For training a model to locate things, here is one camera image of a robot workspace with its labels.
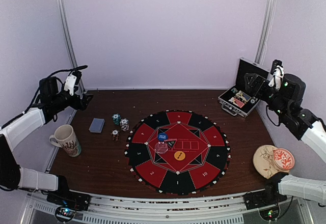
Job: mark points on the orange big blind button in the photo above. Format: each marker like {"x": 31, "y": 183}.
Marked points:
{"x": 179, "y": 155}

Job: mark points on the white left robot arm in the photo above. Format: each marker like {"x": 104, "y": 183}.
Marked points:
{"x": 48, "y": 101}

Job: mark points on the right aluminium frame post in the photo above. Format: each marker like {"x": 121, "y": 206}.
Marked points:
{"x": 267, "y": 23}

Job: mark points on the red black poker chip stack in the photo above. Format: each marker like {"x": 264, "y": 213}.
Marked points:
{"x": 115, "y": 135}

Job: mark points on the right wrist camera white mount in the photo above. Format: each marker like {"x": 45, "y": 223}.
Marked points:
{"x": 277, "y": 72}

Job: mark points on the clear round dealer button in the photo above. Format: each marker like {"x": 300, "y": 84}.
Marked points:
{"x": 161, "y": 147}

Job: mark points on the white floral ceramic mug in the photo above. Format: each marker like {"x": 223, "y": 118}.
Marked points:
{"x": 64, "y": 137}

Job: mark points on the cream floral plate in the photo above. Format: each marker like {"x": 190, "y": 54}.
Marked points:
{"x": 263, "y": 161}

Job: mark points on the blue cream poker chip stack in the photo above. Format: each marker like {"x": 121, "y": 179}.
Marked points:
{"x": 124, "y": 124}

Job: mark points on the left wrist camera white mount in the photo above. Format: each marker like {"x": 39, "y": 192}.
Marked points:
{"x": 71, "y": 82}

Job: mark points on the aluminium frame post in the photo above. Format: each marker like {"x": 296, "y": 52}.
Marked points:
{"x": 267, "y": 23}
{"x": 66, "y": 33}

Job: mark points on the left aluminium frame post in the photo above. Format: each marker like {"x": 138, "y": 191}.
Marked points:
{"x": 66, "y": 33}

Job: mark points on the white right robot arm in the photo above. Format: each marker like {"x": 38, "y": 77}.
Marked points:
{"x": 285, "y": 101}

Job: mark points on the aluminium poker case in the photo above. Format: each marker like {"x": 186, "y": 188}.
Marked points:
{"x": 236, "y": 101}

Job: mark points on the blue small blind button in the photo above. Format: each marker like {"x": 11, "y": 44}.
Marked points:
{"x": 162, "y": 137}

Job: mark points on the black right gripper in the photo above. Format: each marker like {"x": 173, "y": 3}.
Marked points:
{"x": 256, "y": 78}

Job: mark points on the green poker chip stack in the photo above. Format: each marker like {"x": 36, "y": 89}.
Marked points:
{"x": 116, "y": 119}

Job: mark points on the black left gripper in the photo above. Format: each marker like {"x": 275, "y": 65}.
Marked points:
{"x": 83, "y": 104}

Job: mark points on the black triangular all-in marker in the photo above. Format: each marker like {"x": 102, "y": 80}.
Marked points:
{"x": 171, "y": 142}

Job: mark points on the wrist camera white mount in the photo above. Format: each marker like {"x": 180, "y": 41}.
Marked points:
{"x": 277, "y": 72}
{"x": 71, "y": 82}

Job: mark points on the orange patterned small plate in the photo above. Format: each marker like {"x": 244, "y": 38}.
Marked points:
{"x": 283, "y": 159}

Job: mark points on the round red black poker mat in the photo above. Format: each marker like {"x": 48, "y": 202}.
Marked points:
{"x": 207, "y": 150}

